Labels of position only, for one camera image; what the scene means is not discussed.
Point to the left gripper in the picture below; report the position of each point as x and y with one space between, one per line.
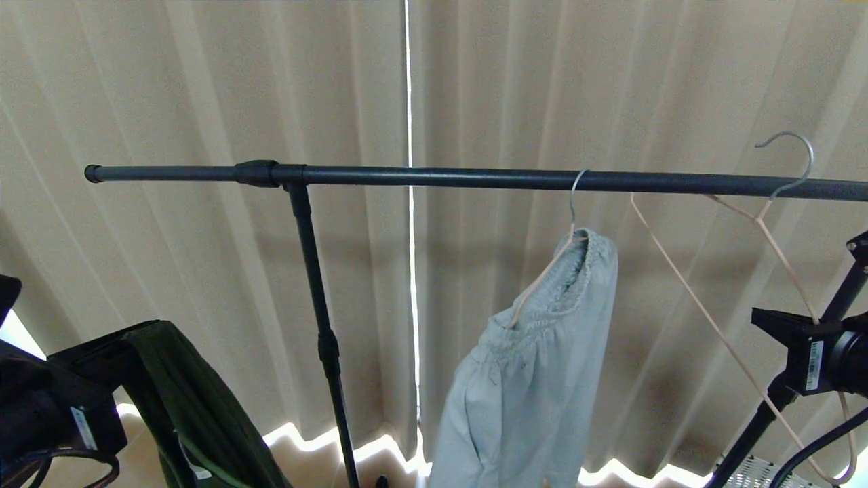
47 413

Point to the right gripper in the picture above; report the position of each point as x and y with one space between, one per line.
841 362

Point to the green shirt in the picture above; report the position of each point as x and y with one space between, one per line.
203 420

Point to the pink clothes hanger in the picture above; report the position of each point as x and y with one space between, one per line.
811 159
572 210

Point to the pale grey shorts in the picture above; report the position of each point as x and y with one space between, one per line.
529 407

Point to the white laundry basket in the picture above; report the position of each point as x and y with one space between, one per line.
753 474

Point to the black clothes rack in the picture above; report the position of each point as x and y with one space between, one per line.
475 179

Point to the beige curtain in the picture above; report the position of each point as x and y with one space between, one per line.
203 88

